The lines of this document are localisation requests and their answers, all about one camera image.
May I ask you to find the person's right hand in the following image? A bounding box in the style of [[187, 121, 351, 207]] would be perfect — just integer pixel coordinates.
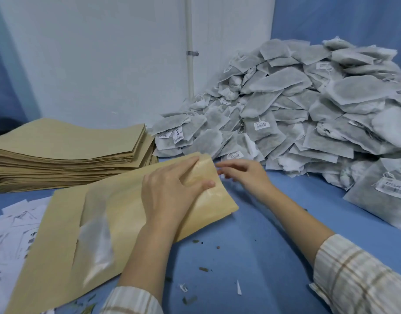
[[216, 159, 276, 201]]

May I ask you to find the person's left hand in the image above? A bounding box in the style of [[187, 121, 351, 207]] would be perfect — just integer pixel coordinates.
[[141, 155, 216, 230]]

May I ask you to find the kraft paper pouch with window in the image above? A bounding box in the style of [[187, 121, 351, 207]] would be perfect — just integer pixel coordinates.
[[5, 152, 239, 314]]

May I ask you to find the person's right forearm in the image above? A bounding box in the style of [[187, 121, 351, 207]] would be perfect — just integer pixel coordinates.
[[258, 188, 401, 314]]

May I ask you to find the person's left forearm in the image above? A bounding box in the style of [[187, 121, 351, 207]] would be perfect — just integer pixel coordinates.
[[100, 222, 175, 314]]

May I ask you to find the pile of grey herb sachets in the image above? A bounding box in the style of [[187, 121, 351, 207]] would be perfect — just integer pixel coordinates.
[[147, 36, 401, 231]]

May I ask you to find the stack of kraft paper pouches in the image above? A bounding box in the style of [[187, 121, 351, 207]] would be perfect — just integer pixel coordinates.
[[0, 118, 159, 194]]

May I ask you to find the pile of white printed sheets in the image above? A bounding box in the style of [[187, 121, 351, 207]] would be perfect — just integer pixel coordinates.
[[0, 197, 52, 314]]

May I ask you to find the white wall pipe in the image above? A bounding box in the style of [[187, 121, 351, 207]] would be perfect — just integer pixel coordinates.
[[185, 0, 196, 99]]

